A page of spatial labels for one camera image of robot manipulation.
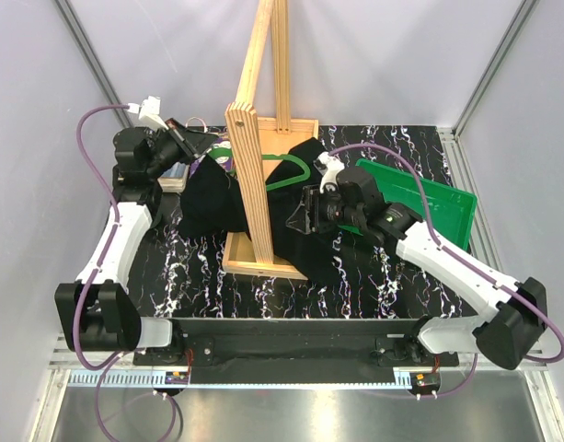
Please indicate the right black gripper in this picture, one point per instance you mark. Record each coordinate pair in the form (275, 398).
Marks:
(310, 212)

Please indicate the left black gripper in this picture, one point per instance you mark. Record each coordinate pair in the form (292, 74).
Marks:
(192, 144)

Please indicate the green clothes hanger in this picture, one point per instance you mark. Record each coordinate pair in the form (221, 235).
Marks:
(275, 147)

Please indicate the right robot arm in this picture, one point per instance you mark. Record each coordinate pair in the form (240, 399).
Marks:
(509, 314)

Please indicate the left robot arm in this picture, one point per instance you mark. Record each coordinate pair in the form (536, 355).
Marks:
(95, 310)

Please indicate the wooden hanger stand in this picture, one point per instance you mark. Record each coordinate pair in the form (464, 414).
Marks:
(252, 253)

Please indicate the purple cartoon book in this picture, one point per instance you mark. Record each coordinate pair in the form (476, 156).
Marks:
(221, 153)

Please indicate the dark blue book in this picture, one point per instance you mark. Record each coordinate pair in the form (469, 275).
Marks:
(173, 177)

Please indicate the black marble mat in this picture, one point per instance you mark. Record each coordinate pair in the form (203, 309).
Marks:
(173, 277)

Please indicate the green plastic tray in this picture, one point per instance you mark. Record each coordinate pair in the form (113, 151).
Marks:
(452, 210)

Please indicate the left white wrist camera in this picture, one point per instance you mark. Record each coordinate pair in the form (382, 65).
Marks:
(148, 113)

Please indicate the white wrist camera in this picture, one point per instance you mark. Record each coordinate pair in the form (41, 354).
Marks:
(148, 113)
(329, 167)

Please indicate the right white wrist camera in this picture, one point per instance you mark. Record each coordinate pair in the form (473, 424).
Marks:
(329, 167)

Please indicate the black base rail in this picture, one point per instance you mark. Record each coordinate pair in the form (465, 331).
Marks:
(287, 353)

